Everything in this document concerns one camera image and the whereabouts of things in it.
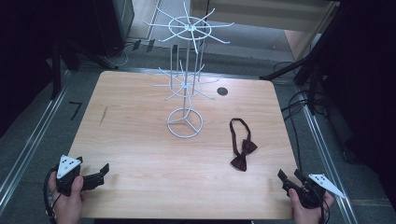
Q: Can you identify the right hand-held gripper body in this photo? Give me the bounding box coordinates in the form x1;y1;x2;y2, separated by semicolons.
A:
281;173;347;210

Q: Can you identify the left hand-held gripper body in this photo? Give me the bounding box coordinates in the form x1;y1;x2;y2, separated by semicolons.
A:
55;154;84;198

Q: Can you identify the dark red bow tie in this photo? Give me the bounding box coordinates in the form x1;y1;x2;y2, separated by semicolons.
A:
229;118;259;173

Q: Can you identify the white wire display rack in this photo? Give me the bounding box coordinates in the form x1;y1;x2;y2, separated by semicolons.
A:
142;1;235;139

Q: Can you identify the person's right hand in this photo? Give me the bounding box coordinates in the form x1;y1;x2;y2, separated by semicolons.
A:
288;188;336;224

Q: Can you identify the person's left hand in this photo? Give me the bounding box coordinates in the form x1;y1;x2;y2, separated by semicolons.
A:
49;171;89;224

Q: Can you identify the black metal stand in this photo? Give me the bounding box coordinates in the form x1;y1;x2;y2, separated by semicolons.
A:
259;6;347;116
49;36;64;101

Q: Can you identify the dark cabinet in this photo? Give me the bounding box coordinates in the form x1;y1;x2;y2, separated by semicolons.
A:
90;0;135;59

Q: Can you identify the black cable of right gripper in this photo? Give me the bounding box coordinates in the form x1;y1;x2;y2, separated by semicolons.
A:
316;186;332;224

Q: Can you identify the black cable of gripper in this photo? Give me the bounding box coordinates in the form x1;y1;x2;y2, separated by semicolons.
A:
42;164;61;220
316;186;332;224

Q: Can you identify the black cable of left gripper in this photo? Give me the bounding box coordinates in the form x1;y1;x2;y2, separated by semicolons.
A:
42;164;61;220

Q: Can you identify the metal floor rail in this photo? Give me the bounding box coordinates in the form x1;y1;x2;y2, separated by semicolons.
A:
0;70;73;208
302;104;360;224

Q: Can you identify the black floor cable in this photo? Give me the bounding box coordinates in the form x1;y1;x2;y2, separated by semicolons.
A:
273;60;316;175

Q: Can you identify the white floor cable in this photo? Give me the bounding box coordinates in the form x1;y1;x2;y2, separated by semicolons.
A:
103;42;130;68

